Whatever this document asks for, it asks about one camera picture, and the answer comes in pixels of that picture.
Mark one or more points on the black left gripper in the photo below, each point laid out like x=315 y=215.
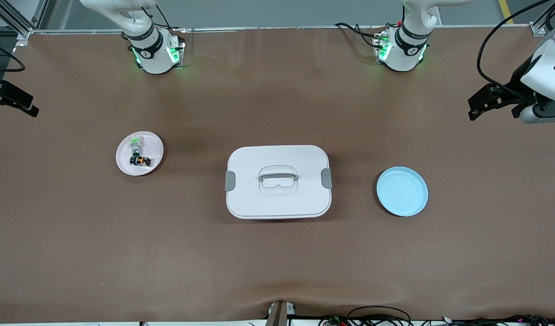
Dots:
x=514 y=85

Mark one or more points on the orange and black switch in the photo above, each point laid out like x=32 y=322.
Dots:
x=141 y=160

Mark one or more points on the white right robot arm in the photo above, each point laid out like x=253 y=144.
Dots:
x=155 y=59

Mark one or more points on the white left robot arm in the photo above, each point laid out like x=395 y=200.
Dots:
x=406 y=59

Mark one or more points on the grey box latch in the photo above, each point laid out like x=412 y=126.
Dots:
x=230 y=181
x=326 y=178

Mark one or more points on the white lidded storage box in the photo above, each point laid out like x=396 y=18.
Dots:
x=259 y=203

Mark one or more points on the light blue round plate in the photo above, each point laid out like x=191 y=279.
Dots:
x=402 y=192

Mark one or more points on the pink round plate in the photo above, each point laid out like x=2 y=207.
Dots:
x=151 y=146

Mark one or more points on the brown table cover cloth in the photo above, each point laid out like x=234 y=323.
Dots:
x=123 y=249

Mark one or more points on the aluminium extrusion beam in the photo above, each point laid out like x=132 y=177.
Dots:
x=277 y=314

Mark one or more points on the aluminium frame corner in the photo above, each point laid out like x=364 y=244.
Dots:
x=22 y=32
x=538 y=29

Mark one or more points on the green push button switch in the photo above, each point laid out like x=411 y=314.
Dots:
x=135 y=141

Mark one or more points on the metal table edge rail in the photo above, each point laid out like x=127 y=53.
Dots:
x=259 y=28

